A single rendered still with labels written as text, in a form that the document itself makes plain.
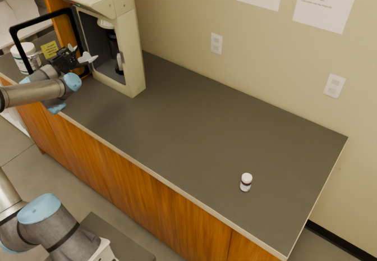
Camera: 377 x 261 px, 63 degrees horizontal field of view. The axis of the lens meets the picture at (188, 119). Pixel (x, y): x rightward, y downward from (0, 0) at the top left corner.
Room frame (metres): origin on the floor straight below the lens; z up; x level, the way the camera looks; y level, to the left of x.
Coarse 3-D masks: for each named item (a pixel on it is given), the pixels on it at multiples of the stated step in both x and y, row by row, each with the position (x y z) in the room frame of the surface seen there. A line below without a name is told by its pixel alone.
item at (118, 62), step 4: (108, 36) 1.43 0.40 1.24; (112, 44) 1.41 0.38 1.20; (116, 44) 1.41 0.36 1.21; (112, 48) 1.42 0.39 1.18; (116, 48) 1.41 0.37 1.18; (112, 52) 1.43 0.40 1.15; (116, 52) 1.41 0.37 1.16; (116, 56) 1.41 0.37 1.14; (120, 56) 1.41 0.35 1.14; (116, 60) 1.41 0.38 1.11; (120, 60) 1.41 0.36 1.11; (116, 64) 1.41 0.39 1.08; (120, 64) 1.41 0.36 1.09; (116, 68) 1.42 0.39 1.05; (120, 68) 1.41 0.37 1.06
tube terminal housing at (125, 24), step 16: (128, 0) 1.36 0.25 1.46; (96, 16) 1.38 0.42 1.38; (128, 16) 1.34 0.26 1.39; (128, 32) 1.33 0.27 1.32; (128, 48) 1.32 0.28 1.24; (128, 64) 1.30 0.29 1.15; (112, 80) 1.38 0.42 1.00; (128, 80) 1.29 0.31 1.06; (144, 80) 1.37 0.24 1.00; (128, 96) 1.31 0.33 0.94
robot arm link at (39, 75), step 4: (36, 72) 1.09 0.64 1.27; (40, 72) 1.09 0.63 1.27; (44, 72) 1.09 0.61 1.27; (28, 76) 1.07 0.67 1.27; (32, 76) 1.06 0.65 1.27; (36, 76) 1.07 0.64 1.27; (40, 76) 1.07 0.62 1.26; (44, 76) 1.08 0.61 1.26; (48, 76) 1.09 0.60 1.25; (24, 80) 1.04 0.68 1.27; (28, 80) 1.04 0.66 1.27; (32, 80) 1.04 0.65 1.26; (36, 80) 1.05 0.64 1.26; (40, 80) 1.06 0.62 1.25
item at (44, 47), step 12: (36, 24) 1.34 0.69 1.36; (48, 24) 1.38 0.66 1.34; (60, 24) 1.41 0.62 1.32; (24, 36) 1.29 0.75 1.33; (36, 36) 1.33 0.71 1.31; (48, 36) 1.36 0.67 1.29; (60, 36) 1.40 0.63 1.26; (72, 36) 1.44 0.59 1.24; (24, 48) 1.28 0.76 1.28; (36, 48) 1.31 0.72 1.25; (48, 48) 1.35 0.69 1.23; (60, 48) 1.39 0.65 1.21; (36, 60) 1.30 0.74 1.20
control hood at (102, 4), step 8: (72, 0) 1.27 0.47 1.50; (80, 0) 1.25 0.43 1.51; (88, 0) 1.25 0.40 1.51; (96, 0) 1.24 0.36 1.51; (104, 0) 1.25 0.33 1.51; (112, 0) 1.29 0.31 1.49; (88, 8) 1.29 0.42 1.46; (96, 8) 1.22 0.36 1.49; (104, 8) 1.25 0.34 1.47; (112, 8) 1.28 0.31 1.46; (104, 16) 1.28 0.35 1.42; (112, 16) 1.27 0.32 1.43
